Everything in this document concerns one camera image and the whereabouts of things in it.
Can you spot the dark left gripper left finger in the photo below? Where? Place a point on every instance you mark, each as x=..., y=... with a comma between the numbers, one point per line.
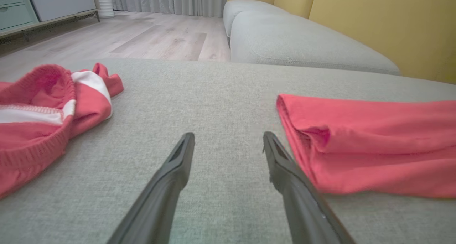
x=160, y=201

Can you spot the long grey sofa seat cushion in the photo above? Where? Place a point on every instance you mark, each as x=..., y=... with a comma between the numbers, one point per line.
x=302, y=44

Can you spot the red shorts with white stripe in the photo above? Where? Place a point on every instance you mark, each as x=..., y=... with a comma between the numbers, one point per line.
x=32, y=137
x=374, y=148

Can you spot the short grey sofa seat cushion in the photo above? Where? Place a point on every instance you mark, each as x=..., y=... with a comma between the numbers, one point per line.
x=245, y=9

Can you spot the low wooden media cabinet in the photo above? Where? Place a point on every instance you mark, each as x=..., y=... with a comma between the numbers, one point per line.
x=53, y=12

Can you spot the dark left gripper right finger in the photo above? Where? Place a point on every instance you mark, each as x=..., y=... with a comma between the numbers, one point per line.
x=302, y=208

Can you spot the grey pleated curtain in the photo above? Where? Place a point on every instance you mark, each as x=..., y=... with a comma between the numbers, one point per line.
x=167, y=0

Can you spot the grey cabinet door panel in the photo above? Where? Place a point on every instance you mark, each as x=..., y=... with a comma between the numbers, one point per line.
x=60, y=1

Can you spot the grey fabric sofa ottoman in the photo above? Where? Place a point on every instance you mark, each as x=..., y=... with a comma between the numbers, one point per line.
x=221, y=101

